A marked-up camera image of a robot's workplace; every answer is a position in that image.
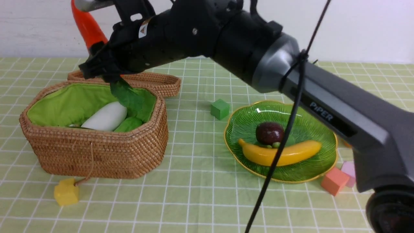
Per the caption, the yellow banana toy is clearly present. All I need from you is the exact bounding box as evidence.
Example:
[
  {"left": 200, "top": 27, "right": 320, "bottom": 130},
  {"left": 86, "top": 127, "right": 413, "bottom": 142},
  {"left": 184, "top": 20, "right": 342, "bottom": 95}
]
[{"left": 238, "top": 139, "right": 322, "bottom": 167}]

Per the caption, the white radish toy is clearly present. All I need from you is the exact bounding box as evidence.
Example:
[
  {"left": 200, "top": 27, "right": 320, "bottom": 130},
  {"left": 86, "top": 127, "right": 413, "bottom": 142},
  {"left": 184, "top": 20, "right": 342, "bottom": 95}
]
[{"left": 81, "top": 101, "right": 127, "bottom": 131}]

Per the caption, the black right zip tie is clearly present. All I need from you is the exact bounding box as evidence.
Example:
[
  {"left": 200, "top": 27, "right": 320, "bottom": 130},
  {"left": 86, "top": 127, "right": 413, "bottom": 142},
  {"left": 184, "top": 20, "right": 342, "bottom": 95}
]
[{"left": 245, "top": 0, "right": 331, "bottom": 233}]

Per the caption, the pink foam cube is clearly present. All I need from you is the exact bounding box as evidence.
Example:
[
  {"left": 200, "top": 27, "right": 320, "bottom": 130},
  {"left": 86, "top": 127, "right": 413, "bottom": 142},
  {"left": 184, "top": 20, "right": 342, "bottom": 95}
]
[{"left": 341, "top": 161, "right": 356, "bottom": 188}]

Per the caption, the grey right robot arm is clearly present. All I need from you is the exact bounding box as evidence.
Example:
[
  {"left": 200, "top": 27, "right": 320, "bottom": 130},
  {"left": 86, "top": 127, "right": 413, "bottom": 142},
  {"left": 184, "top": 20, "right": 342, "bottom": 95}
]
[{"left": 71, "top": 0, "right": 414, "bottom": 233}]

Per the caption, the salmon foam cube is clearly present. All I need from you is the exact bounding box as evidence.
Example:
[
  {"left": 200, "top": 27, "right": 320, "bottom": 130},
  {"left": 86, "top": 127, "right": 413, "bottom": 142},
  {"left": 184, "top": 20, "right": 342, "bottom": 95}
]
[{"left": 321, "top": 167, "right": 349, "bottom": 196}]

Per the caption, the orange mango toy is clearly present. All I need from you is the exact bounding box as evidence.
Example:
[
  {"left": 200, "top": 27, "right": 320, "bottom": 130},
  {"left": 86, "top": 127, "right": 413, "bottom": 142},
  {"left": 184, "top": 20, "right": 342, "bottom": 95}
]
[{"left": 343, "top": 140, "right": 352, "bottom": 148}]

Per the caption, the yellow foam block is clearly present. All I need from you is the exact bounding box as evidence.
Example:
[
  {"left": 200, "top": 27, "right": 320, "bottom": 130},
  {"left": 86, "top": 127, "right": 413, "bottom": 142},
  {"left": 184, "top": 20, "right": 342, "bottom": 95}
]
[{"left": 54, "top": 178, "right": 80, "bottom": 206}]

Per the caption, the green checkered tablecloth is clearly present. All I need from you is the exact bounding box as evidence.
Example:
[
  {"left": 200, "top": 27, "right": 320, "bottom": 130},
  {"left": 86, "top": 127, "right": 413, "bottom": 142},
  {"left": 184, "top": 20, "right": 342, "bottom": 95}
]
[{"left": 0, "top": 58, "right": 413, "bottom": 233}]

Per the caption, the green leaf-shaped glass plate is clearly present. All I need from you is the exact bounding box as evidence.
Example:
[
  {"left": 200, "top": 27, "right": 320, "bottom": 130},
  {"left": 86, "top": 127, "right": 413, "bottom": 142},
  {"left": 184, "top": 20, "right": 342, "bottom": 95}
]
[{"left": 223, "top": 100, "right": 338, "bottom": 184}]

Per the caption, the dark purple mangosteen toy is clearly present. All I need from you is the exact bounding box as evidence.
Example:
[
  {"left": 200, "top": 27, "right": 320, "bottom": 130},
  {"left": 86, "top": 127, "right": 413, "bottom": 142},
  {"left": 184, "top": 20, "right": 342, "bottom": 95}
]
[{"left": 256, "top": 121, "right": 285, "bottom": 148}]

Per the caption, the orange carrot toy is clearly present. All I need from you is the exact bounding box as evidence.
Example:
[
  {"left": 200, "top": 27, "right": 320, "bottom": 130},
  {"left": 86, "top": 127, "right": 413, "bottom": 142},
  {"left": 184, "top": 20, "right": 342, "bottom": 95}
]
[{"left": 71, "top": 0, "right": 144, "bottom": 116}]

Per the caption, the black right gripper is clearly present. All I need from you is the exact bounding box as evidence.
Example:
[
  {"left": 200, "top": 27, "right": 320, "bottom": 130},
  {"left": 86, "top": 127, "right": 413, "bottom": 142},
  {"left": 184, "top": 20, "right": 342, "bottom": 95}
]
[{"left": 79, "top": 13, "right": 181, "bottom": 83}]

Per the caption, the green foam cube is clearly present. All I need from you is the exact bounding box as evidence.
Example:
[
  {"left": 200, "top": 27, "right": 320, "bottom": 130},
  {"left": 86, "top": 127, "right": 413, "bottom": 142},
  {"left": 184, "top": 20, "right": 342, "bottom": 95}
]
[{"left": 210, "top": 99, "right": 230, "bottom": 120}]

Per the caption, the woven rattan basket lid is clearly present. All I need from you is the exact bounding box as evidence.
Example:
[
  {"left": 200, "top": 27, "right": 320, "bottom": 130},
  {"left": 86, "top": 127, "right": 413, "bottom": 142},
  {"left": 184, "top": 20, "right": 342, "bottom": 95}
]
[{"left": 67, "top": 70, "right": 181, "bottom": 97}]

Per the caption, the woven rattan basket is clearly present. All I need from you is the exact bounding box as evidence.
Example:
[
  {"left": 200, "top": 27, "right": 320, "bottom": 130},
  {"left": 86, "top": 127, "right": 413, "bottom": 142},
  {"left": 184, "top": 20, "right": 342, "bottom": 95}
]
[{"left": 19, "top": 81, "right": 169, "bottom": 179}]

